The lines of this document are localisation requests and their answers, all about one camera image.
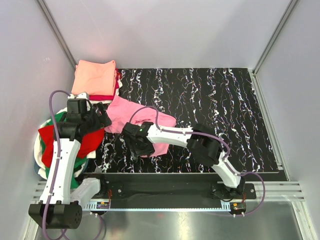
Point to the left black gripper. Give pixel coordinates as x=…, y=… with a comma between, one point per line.
x=102, y=121

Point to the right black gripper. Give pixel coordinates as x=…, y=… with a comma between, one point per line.
x=135, y=153

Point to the pink t shirt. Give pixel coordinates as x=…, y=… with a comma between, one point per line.
x=120, y=112

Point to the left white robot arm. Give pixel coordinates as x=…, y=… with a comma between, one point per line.
x=60, y=207

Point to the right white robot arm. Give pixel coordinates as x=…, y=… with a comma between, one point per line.
x=207, y=149

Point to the folded magenta t shirt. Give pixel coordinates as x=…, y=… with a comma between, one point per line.
x=118, y=77

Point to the folded peach t shirt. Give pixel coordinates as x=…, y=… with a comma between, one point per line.
x=94, y=78

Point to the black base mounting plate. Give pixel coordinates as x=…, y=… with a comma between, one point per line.
x=123, y=185

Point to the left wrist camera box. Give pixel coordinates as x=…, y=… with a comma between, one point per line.
x=76, y=106

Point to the slotted cable duct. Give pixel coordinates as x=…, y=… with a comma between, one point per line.
x=120, y=206

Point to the aluminium rail profile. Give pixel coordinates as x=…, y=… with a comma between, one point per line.
x=270, y=191

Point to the right aluminium frame post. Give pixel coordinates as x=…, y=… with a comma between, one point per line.
x=275, y=35

